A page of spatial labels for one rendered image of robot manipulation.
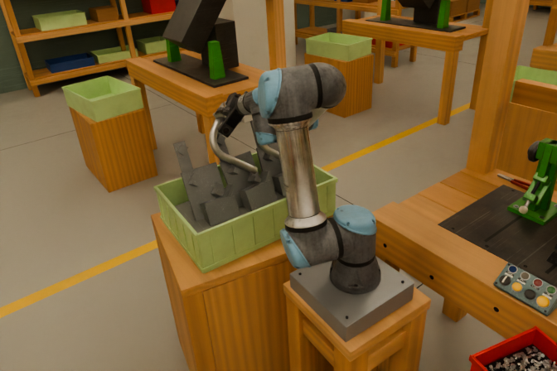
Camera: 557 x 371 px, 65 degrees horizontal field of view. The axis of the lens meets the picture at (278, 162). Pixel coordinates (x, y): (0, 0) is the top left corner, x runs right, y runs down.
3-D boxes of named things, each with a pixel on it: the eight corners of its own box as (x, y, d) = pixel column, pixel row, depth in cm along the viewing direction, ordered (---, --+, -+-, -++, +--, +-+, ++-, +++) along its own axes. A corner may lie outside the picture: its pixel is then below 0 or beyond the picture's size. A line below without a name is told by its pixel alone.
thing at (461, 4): (450, 24, 908) (453, 1, 887) (416, 20, 964) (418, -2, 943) (479, 15, 974) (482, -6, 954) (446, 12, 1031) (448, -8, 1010)
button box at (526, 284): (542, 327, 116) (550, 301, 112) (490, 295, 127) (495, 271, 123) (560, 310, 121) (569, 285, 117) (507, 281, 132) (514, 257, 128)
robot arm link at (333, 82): (355, 49, 110) (308, 105, 157) (315, 55, 107) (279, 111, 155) (367, 92, 108) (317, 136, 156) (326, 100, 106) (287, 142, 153)
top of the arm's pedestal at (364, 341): (350, 363, 116) (350, 353, 114) (283, 292, 140) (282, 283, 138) (430, 308, 131) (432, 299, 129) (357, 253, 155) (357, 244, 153)
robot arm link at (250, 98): (260, 110, 142) (255, 84, 142) (244, 117, 151) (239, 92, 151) (280, 108, 146) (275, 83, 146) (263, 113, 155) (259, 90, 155)
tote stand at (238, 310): (210, 431, 183) (180, 290, 147) (178, 341, 225) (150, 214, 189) (347, 364, 207) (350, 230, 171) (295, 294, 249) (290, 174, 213)
